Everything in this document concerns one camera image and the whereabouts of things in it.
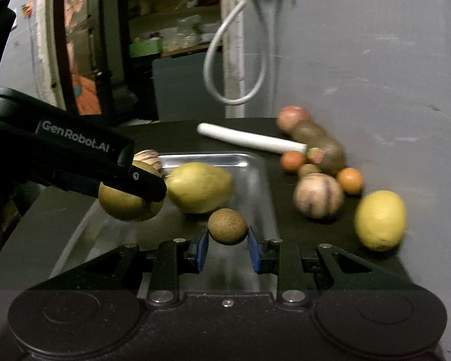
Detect dark cabinet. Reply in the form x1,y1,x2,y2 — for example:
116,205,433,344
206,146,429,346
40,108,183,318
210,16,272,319
151,47,226,121

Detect pale door frame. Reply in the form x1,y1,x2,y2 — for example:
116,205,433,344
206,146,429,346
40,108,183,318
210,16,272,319
34,0,66,110

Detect clear plastic bags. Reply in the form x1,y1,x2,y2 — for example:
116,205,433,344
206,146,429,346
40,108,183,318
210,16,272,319
165,11,220,46

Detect yellow lemon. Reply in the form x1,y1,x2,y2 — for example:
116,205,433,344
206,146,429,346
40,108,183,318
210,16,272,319
354,190,407,252

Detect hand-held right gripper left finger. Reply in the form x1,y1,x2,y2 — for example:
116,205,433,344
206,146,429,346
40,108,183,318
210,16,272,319
30,227,210,307

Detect green box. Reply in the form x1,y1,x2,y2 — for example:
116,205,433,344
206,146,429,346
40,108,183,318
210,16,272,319
130,39,163,58

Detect white hose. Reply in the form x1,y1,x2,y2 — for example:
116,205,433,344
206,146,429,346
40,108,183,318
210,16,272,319
203,0,275,106

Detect striped pepino melon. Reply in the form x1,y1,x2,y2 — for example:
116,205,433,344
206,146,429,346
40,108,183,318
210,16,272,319
293,173,344,219
133,150,163,175

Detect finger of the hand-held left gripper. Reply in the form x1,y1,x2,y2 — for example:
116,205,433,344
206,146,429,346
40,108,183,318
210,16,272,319
100,167,168,202

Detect metal tray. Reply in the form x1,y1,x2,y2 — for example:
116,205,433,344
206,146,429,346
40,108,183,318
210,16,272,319
60,152,282,271

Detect large brown kiwi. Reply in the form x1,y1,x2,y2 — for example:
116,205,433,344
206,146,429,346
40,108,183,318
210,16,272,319
306,137,347,177

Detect dark wooden door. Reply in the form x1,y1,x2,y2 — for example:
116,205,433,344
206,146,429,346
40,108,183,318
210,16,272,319
49,0,158,121

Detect white tube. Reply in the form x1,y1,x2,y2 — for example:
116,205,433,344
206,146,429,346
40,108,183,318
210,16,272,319
196,122,308,155

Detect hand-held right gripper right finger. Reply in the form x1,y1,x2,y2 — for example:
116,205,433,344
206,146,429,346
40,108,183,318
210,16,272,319
248,226,425,306

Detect small orange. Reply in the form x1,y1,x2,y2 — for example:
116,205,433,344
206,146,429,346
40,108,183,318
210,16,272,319
280,151,307,174
336,167,364,195

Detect brown-green pear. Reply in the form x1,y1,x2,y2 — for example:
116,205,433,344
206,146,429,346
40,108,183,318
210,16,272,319
98,160,165,222

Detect small brown kiwi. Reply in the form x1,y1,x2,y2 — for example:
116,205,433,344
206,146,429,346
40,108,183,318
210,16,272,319
298,163,321,178
207,208,249,245

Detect yellow-green lemon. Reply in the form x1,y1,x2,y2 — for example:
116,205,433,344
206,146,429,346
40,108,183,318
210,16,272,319
166,162,234,214

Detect red apple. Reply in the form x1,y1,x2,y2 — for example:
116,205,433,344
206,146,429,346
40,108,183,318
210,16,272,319
276,105,312,134

